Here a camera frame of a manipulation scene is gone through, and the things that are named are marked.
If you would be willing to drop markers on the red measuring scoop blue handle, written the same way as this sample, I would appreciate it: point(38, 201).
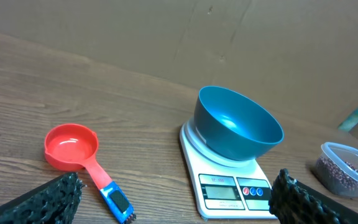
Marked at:
point(72, 147)

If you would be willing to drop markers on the clear container of red beans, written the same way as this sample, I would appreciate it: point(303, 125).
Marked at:
point(337, 169)

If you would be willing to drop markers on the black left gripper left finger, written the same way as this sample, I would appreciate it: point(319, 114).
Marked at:
point(53, 202)

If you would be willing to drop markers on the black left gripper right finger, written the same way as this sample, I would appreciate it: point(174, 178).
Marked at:
point(294, 202)

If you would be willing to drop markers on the white digital kitchen scale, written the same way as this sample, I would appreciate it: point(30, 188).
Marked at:
point(224, 188)

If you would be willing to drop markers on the teal plastic bowl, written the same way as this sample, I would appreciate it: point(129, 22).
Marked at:
point(233, 125)

